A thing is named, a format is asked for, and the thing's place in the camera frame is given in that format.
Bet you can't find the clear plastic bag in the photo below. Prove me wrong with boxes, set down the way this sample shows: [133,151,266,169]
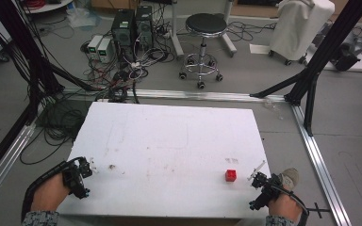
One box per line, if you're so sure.
[65,5,102,30]

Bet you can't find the person's left hand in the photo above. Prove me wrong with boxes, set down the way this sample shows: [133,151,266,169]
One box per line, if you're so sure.
[30,172,72,213]

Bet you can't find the white power supply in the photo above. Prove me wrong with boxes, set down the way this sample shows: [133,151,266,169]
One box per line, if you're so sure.
[87,34,104,60]
[96,38,113,64]

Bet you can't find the person's grey shoe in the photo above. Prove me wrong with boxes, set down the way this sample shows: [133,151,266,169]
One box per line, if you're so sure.
[278,168,300,191]

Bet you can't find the black frame strut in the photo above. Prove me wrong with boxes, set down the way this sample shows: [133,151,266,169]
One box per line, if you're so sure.
[250,0,362,137]
[0,0,103,186]

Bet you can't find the red cube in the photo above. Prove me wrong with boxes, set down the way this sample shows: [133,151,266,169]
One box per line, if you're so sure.
[224,169,238,183]

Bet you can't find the black computer tower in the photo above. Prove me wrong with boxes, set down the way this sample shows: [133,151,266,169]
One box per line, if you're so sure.
[110,8,137,49]
[134,5,155,50]

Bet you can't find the white covered machine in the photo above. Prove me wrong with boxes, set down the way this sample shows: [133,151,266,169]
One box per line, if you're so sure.
[268,0,337,66]

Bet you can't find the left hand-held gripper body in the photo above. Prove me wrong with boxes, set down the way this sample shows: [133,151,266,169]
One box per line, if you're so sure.
[61,156,93,200]

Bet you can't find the aluminium frame rail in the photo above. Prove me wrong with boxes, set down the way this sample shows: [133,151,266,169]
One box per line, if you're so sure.
[289,104,354,226]
[60,88,288,104]
[0,121,38,213]

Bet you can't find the person's right hand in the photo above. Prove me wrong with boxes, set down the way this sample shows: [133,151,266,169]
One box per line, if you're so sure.
[267,191,304,218]

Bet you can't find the black loose floor cables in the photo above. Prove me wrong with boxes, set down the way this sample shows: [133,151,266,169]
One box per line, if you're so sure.
[226,20,279,43]

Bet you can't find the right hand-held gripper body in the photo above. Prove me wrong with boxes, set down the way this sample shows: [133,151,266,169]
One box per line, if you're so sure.
[249,171,285,212]

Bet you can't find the white table leg frame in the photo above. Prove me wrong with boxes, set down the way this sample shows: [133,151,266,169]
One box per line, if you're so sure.
[169,0,239,60]

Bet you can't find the black round stool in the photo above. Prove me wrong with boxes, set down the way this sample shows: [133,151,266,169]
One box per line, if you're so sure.
[178,12,229,90]

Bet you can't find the dark grey machine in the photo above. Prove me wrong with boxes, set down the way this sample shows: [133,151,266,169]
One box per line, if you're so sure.
[332,29,362,73]

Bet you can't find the black floor cable bundle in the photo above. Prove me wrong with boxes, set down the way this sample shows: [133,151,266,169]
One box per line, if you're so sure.
[19,97,91,166]

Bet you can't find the round white table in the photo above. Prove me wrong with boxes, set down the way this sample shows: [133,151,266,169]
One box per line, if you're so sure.
[21,0,74,15]

